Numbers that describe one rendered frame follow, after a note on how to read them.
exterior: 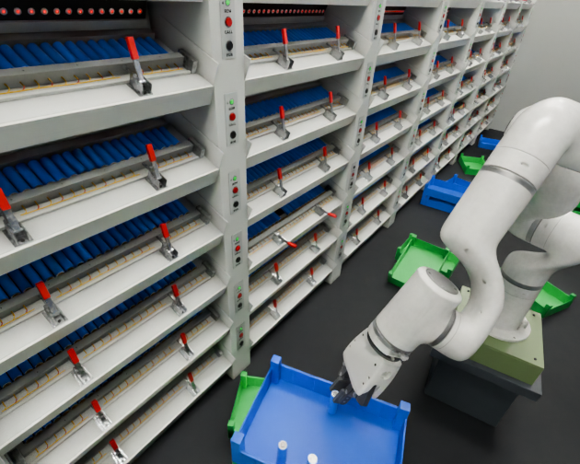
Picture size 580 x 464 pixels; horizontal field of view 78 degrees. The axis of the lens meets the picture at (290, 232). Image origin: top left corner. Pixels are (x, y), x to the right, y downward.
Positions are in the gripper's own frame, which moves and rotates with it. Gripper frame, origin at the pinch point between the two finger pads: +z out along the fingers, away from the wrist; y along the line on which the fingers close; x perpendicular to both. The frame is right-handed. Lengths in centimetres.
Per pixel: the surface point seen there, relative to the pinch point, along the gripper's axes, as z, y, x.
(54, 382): 31, 13, 52
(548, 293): -8, 72, -150
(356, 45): -58, 94, 0
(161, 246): 4, 35, 40
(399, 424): 0.3, -5.5, -12.7
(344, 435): 7.0, -5.0, -3.5
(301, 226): 5, 72, -8
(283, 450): 7.2, -9.0, 11.4
